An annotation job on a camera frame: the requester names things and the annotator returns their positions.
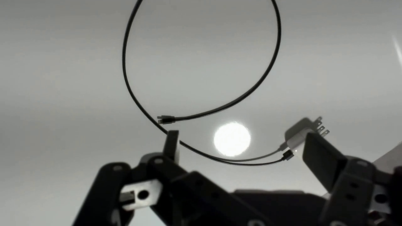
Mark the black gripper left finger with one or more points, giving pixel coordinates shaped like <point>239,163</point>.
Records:
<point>167,196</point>

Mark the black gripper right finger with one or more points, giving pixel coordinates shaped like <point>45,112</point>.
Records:
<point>334,171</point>

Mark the white charger adapter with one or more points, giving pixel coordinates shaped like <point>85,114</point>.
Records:
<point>299,133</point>

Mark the white whiteboard with aluminium frame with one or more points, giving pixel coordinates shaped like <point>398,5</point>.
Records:
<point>62,63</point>

